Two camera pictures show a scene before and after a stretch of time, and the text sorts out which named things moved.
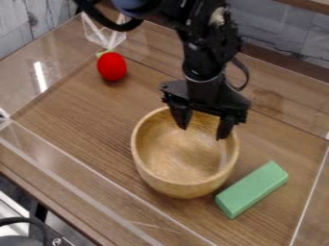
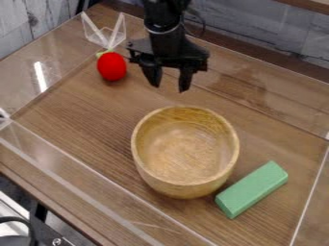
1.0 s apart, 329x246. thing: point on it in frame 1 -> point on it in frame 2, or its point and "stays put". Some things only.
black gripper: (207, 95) -> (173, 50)
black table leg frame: (51, 237) stays put
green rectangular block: (245, 193) stays put
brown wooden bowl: (181, 162) stays put
